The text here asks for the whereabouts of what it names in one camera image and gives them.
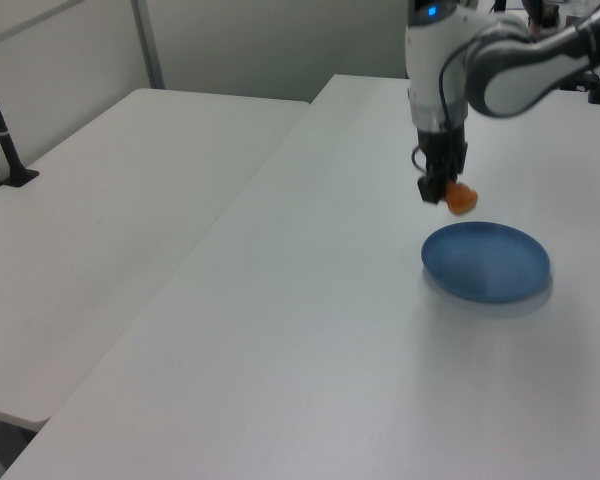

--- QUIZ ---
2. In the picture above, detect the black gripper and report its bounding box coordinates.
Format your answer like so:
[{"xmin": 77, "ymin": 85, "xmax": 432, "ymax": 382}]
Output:
[{"xmin": 410, "ymin": 125, "xmax": 470, "ymax": 205}]

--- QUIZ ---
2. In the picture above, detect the orange bread loaf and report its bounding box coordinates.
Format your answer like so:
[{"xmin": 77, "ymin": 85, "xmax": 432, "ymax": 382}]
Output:
[{"xmin": 444, "ymin": 180, "xmax": 480, "ymax": 217}]

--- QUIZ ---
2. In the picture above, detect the blue round plate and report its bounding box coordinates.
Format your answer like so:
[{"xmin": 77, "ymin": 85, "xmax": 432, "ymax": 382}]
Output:
[{"xmin": 420, "ymin": 221, "xmax": 552, "ymax": 306}]

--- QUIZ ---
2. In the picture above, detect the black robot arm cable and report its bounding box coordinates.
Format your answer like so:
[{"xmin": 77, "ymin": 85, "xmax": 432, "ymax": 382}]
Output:
[{"xmin": 438, "ymin": 27, "xmax": 486, "ymax": 132}]

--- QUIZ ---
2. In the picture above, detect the grey partition post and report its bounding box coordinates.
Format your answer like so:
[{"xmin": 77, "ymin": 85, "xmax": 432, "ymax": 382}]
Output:
[{"xmin": 131, "ymin": 0, "xmax": 167, "ymax": 92}]

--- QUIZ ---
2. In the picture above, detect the black camera pole with base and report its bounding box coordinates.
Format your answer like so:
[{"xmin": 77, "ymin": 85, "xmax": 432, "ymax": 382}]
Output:
[{"xmin": 0, "ymin": 49, "xmax": 41, "ymax": 189}]

